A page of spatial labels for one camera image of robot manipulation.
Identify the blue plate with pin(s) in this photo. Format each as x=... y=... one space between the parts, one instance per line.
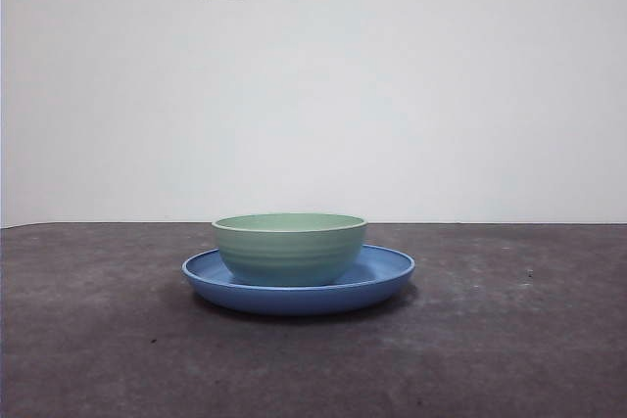
x=299 y=300

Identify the green bowl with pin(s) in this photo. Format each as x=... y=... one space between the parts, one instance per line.
x=289 y=251

